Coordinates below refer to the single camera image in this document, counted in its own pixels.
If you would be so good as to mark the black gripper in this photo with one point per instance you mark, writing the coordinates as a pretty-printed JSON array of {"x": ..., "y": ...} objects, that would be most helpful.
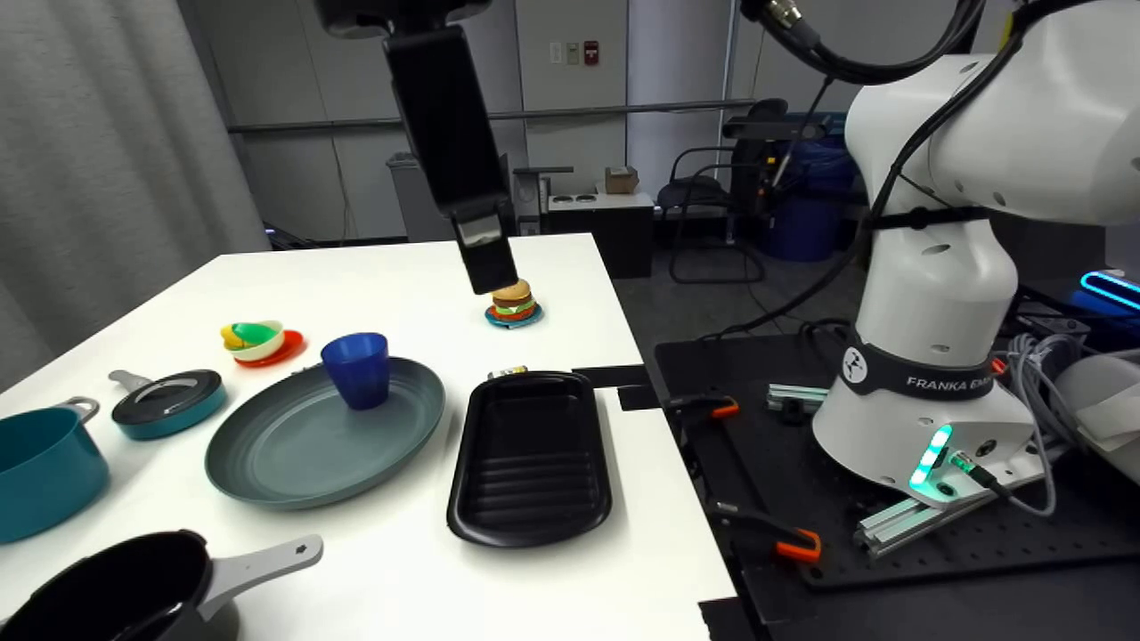
[{"x": 449, "y": 133}]

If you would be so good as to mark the blue plastic cup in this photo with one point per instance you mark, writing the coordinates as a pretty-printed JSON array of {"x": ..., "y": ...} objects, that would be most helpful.
[{"x": 359, "y": 363}]

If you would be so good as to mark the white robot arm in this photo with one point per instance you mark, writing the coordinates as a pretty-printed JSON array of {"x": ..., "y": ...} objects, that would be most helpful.
[{"x": 1040, "y": 128}]

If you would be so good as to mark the grey-blue oval plate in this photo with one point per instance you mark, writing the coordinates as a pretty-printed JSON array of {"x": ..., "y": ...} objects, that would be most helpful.
[{"x": 302, "y": 445}]

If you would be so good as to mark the toy burger on blue coaster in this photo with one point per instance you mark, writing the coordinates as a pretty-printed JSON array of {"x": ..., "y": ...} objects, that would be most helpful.
[{"x": 513, "y": 308}]

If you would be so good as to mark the toy food on red dish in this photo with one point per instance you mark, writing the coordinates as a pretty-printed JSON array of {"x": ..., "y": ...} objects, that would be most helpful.
[{"x": 260, "y": 343}]

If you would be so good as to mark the blue barrel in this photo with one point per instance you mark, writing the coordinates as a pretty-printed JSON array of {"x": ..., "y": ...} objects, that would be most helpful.
[{"x": 814, "y": 198}]

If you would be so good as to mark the black grill tray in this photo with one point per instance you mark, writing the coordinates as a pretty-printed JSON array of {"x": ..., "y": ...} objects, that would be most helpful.
[{"x": 531, "y": 465}]

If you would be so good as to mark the teal pot lid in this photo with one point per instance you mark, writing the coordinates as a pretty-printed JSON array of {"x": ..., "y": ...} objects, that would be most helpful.
[{"x": 160, "y": 407}]

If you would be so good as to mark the orange clamp far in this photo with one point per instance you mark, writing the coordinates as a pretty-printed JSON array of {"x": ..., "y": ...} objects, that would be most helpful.
[{"x": 705, "y": 407}]

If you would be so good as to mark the orange clamp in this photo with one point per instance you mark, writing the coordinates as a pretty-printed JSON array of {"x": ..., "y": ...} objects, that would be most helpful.
[
  {"x": 787, "y": 541},
  {"x": 705, "y": 407}
]

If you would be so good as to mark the black perforated base board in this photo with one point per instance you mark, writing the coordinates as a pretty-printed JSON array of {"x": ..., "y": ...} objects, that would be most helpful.
[{"x": 787, "y": 476}]

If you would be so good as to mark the teal cooking pot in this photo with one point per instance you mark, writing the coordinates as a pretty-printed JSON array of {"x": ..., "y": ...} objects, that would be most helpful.
[{"x": 48, "y": 469}]

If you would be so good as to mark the orange clamp near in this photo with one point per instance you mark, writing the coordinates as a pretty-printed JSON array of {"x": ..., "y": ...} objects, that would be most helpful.
[{"x": 787, "y": 541}]

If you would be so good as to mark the black pan grey handle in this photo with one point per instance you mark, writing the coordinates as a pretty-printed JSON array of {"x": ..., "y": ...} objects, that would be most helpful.
[{"x": 159, "y": 587}]

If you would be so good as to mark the aluminium rail piece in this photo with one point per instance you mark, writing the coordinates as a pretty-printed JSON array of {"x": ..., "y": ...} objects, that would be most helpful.
[{"x": 949, "y": 497}]

